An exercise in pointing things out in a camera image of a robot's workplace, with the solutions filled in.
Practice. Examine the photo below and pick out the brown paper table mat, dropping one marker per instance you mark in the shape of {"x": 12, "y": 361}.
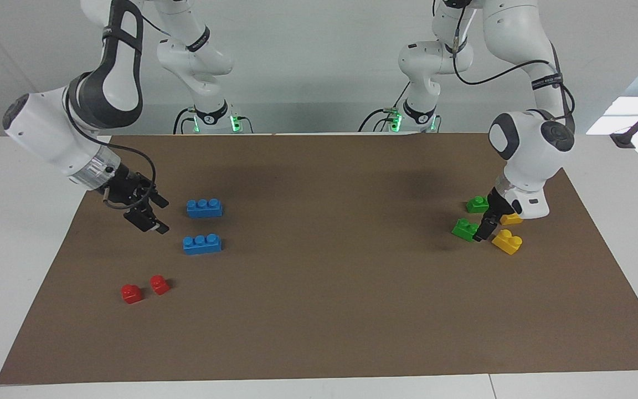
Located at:
{"x": 319, "y": 310}

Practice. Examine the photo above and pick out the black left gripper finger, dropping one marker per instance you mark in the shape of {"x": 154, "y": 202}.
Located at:
{"x": 486, "y": 228}

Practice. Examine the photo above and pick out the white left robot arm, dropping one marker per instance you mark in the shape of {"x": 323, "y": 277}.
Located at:
{"x": 524, "y": 160}

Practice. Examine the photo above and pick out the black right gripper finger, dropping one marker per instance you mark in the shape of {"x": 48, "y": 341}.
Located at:
{"x": 158, "y": 199}
{"x": 144, "y": 220}

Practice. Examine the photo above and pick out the yellow two-stud toy block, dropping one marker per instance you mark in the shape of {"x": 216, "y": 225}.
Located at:
{"x": 514, "y": 219}
{"x": 508, "y": 243}

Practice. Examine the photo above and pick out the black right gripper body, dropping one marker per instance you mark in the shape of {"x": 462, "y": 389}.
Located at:
{"x": 128, "y": 188}

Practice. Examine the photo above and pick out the green two-stud toy block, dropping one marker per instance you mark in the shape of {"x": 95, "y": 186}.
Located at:
{"x": 466, "y": 230}
{"x": 477, "y": 205}

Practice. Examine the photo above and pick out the red one-stud toy block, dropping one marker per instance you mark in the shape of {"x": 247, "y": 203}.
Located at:
{"x": 131, "y": 294}
{"x": 159, "y": 285}

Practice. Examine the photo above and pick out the blue three-stud toy block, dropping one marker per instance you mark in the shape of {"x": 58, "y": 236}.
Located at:
{"x": 204, "y": 209}
{"x": 201, "y": 245}

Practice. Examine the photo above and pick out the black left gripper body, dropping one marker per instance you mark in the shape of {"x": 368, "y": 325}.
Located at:
{"x": 500, "y": 204}

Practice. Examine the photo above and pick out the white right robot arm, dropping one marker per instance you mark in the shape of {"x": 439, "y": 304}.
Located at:
{"x": 47, "y": 127}

